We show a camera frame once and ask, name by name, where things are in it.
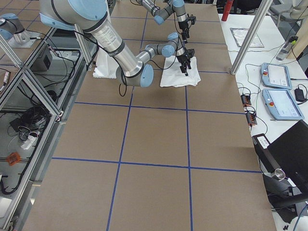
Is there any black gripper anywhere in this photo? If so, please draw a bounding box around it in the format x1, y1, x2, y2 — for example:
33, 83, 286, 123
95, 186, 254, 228
177, 14, 196, 43
177, 48, 195, 76

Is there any white long-sleeve printed shirt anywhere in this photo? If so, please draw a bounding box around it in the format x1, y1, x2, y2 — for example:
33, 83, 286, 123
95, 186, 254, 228
160, 56, 201, 87

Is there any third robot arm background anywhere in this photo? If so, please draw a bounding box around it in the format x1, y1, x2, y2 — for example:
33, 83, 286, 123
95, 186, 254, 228
0, 13, 40, 48

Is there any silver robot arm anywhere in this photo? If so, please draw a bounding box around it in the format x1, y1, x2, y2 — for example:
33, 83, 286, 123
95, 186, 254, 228
39, 0, 196, 87
135, 0, 196, 43

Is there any red bottle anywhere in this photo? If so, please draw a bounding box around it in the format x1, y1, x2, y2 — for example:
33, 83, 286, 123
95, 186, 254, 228
221, 0, 233, 22

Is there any silver foil tray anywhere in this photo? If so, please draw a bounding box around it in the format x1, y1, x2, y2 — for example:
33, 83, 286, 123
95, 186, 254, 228
230, 27, 264, 48

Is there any upper orange black adapter box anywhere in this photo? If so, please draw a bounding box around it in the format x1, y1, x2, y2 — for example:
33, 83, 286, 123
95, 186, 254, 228
241, 94, 252, 107

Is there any orange black adapter box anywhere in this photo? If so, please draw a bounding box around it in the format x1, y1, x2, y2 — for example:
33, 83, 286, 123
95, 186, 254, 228
241, 94, 252, 107
245, 111, 257, 127

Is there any lower orange black adapter box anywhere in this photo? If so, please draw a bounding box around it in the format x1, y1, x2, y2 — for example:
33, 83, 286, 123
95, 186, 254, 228
245, 111, 257, 127

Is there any upper blue teach pendant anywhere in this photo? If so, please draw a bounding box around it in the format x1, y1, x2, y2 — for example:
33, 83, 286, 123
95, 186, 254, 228
260, 63, 292, 90

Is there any blue teach pendant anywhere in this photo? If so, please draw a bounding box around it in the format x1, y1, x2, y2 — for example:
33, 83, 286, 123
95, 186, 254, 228
262, 89, 305, 121
260, 63, 292, 90

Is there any lower blue teach pendant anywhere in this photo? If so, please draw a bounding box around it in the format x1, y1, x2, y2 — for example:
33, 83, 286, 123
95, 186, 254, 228
262, 89, 305, 121

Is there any black power adapter brick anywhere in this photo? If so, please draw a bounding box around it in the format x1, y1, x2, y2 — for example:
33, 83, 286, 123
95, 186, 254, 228
295, 88, 306, 102

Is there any black laptop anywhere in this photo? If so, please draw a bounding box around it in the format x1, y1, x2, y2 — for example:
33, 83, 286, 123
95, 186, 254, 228
268, 120, 308, 193

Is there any silver metal cup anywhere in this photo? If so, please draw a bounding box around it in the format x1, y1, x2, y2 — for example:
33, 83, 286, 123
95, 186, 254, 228
273, 168, 286, 181

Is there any grey control box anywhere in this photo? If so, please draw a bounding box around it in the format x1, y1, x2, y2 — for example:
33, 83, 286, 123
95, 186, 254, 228
30, 46, 52, 72

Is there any white power strip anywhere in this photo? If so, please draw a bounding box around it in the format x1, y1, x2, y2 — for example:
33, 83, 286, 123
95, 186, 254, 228
21, 133, 38, 150

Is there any orange plastic part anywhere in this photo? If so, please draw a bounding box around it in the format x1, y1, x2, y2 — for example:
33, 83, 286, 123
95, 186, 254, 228
6, 152, 21, 166

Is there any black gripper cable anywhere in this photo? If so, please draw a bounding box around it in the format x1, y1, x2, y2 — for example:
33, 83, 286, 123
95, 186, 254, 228
118, 38, 183, 96

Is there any aluminium frame post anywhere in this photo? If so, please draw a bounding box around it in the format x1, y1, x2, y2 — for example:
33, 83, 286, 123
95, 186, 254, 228
230, 0, 273, 75

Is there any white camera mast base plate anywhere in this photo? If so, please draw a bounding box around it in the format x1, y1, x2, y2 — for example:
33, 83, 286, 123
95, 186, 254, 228
93, 49, 119, 79

